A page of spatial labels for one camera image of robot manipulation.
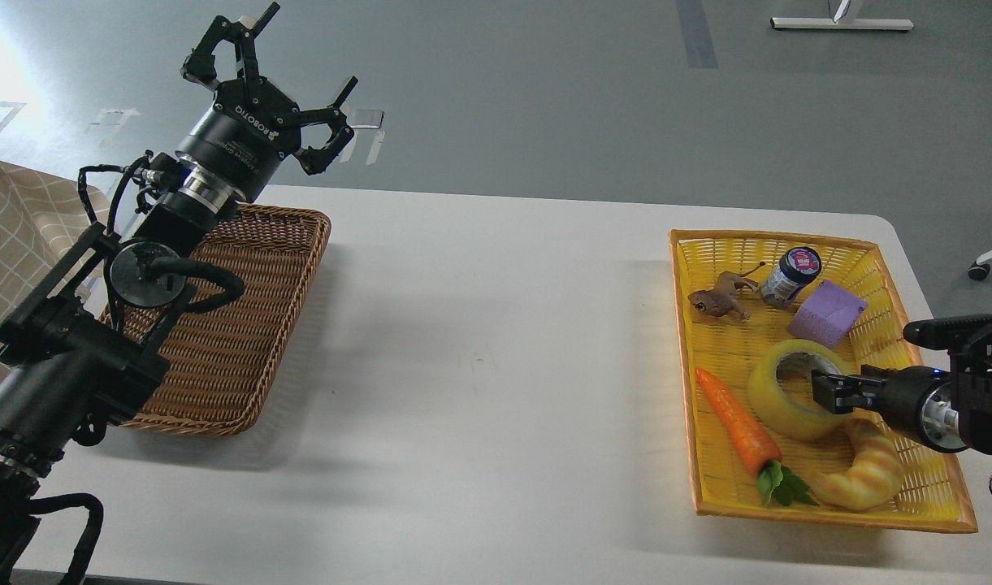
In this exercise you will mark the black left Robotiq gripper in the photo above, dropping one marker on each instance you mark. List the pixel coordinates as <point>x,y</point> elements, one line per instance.
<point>240,134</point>

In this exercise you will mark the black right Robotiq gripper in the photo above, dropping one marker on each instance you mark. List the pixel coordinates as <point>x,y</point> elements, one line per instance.
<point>913,402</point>

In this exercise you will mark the yellow packing tape roll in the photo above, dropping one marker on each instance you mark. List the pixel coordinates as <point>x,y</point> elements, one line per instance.
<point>776,408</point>

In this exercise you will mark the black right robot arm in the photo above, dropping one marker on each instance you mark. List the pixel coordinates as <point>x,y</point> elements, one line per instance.
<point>968,343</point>

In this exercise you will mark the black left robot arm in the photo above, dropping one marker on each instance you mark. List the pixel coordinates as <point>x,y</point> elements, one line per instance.
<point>85,346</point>

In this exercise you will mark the purple foam block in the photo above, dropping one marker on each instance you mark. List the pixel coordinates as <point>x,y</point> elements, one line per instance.
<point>827,316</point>

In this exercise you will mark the toy croissant bread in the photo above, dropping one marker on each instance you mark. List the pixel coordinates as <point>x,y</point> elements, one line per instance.
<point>874,477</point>

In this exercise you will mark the orange toy carrot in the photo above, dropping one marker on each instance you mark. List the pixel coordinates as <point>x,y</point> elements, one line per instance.
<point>757,449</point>

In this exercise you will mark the yellow plastic basket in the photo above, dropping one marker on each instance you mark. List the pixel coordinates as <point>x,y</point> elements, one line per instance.
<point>933,495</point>

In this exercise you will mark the small dark lidded jar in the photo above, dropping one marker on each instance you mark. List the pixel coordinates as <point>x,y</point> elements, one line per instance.
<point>796,269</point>

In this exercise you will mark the brown toy frog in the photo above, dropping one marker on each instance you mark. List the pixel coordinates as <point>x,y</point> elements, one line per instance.
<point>723,297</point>

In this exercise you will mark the office chair caster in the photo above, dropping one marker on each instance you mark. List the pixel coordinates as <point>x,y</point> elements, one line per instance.
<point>980,267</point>

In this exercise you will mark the brown wicker basket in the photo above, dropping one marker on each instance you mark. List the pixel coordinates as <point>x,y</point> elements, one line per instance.
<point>223,364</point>

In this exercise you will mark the beige checkered cloth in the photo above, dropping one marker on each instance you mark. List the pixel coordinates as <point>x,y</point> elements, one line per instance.
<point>41,216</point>

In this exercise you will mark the white table leg base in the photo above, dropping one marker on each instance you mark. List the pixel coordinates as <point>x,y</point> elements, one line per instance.
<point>844,17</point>

